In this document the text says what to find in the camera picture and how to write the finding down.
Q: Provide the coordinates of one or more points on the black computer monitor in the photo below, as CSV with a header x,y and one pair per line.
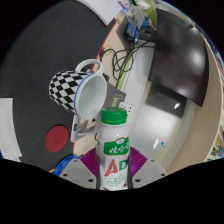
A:
x,y
180,56

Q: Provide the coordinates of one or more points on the flat round red coaster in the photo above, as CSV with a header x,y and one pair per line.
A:
x,y
56,138

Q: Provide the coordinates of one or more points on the white wall socket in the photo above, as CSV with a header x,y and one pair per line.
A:
x,y
127,109

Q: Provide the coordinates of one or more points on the white green-capped drink bottle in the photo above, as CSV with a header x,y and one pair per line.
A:
x,y
112,146

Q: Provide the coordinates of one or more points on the grey metal laptop stand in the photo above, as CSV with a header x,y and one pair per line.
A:
x,y
81,130

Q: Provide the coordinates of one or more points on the small blue device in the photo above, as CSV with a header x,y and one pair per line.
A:
x,y
131,31

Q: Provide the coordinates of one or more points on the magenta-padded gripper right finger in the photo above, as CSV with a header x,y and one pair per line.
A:
x,y
138,163

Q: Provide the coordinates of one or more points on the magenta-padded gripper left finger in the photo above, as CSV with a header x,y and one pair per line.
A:
x,y
88,163

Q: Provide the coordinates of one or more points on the white paper sheet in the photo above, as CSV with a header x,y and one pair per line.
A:
x,y
8,130

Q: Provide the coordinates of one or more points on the black desk mat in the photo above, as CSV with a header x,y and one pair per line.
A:
x,y
33,50

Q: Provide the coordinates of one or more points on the black-white checkered mug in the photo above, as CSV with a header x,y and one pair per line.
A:
x,y
66,86

